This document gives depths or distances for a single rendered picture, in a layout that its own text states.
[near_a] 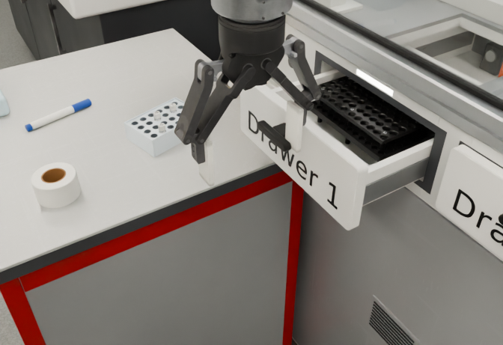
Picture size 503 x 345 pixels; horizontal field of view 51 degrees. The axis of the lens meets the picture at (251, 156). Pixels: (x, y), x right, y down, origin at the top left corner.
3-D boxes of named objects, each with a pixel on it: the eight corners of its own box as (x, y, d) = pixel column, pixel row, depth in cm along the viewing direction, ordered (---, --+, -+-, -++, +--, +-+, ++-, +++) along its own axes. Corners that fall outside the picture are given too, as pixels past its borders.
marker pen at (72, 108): (29, 133, 101) (27, 126, 100) (25, 130, 102) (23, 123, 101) (92, 106, 109) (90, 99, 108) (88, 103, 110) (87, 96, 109)
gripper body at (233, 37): (236, 30, 54) (236, 108, 60) (303, 13, 57) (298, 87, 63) (201, 6, 59) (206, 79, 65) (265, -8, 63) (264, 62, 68)
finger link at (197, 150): (203, 128, 62) (180, 135, 61) (206, 162, 66) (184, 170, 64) (197, 122, 63) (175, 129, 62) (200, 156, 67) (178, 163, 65)
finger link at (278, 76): (245, 56, 64) (252, 46, 63) (292, 99, 72) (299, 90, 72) (262, 69, 61) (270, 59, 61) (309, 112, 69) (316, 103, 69)
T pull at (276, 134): (284, 154, 73) (285, 146, 72) (256, 128, 78) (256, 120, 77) (305, 146, 75) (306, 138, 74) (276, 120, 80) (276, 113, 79)
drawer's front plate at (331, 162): (349, 233, 72) (358, 170, 65) (239, 130, 92) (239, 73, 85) (358, 227, 73) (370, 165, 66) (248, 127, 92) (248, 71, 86)
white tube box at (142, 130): (154, 157, 95) (152, 140, 93) (126, 138, 100) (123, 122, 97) (205, 129, 102) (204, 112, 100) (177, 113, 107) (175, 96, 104)
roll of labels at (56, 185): (70, 210, 84) (65, 191, 82) (28, 206, 85) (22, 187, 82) (87, 182, 90) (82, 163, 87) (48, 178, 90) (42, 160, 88)
